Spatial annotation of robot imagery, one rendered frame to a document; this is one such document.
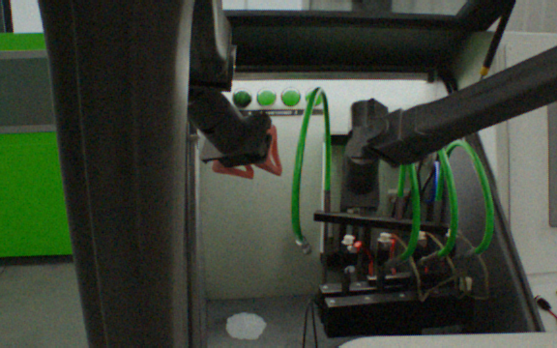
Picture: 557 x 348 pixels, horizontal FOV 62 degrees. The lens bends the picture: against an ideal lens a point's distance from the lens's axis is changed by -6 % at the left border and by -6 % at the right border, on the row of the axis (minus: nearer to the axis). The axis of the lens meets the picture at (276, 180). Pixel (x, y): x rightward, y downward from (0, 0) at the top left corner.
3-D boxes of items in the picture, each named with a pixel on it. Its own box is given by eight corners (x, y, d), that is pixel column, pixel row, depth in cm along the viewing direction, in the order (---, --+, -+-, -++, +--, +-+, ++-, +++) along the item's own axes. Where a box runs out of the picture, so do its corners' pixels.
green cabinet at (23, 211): (-41, 270, 329) (-86, 34, 285) (3, 228, 406) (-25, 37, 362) (104, 264, 343) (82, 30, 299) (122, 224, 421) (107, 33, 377)
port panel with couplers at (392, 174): (386, 220, 131) (393, 105, 122) (381, 217, 134) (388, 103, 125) (430, 218, 132) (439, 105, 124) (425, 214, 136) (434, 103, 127)
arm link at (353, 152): (344, 159, 77) (381, 161, 76) (347, 124, 80) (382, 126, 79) (343, 181, 83) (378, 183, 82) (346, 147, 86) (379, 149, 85)
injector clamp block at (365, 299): (325, 365, 105) (328, 305, 101) (316, 339, 115) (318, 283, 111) (466, 349, 110) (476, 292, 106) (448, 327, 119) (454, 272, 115)
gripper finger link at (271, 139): (257, 158, 79) (226, 122, 72) (297, 152, 76) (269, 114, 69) (249, 194, 76) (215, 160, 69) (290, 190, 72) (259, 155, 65)
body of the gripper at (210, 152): (216, 130, 74) (189, 101, 69) (275, 120, 69) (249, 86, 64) (205, 166, 71) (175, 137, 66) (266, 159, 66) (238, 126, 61)
